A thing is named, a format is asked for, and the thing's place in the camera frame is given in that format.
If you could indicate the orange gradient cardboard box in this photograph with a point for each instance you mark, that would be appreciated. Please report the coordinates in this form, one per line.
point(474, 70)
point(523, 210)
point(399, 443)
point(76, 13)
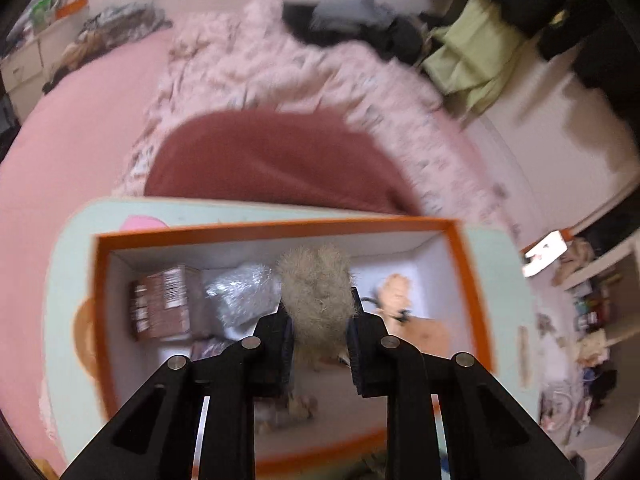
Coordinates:
point(351, 426)

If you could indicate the pile of dark clothes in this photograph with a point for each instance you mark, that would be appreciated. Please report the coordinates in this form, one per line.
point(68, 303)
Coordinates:
point(404, 37)

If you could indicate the patterned clothes pile on bed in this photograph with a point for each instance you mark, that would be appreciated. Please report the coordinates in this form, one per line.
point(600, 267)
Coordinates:
point(110, 29)

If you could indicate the tan fluffy pompom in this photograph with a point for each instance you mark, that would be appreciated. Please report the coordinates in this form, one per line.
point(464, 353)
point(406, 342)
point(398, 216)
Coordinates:
point(316, 291)

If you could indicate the white desk with drawers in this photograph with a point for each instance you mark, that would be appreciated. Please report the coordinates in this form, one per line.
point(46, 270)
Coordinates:
point(27, 69)

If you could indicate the beige doll figure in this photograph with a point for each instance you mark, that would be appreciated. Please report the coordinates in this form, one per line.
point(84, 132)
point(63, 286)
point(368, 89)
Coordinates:
point(395, 308)

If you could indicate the bubble wrap packet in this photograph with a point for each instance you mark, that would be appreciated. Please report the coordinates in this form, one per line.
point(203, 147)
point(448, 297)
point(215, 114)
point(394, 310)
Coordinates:
point(235, 297)

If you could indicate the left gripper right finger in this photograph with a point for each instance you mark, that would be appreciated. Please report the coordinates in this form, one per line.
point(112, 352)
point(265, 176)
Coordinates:
point(446, 418)

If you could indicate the light green cloth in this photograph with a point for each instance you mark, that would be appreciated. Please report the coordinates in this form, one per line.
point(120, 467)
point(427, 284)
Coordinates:
point(476, 57)

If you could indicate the pink floral blanket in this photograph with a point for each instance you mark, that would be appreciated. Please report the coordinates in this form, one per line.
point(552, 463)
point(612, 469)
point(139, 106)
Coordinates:
point(244, 59)

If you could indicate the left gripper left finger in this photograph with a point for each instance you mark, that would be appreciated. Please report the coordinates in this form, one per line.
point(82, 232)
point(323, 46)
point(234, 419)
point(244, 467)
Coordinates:
point(194, 419)

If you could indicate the dark red pillow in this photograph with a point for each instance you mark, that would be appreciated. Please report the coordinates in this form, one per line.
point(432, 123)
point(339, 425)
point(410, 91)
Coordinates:
point(262, 156)

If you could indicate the mint green lap table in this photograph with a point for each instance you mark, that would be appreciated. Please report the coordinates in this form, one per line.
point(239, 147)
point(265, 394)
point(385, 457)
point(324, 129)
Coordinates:
point(65, 319)

